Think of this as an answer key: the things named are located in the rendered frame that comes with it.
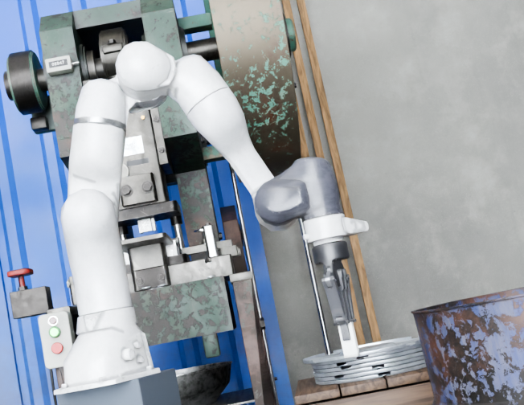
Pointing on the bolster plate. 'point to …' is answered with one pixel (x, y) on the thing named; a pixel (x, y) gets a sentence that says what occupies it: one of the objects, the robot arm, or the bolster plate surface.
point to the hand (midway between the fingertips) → (349, 340)
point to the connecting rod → (111, 49)
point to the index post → (210, 240)
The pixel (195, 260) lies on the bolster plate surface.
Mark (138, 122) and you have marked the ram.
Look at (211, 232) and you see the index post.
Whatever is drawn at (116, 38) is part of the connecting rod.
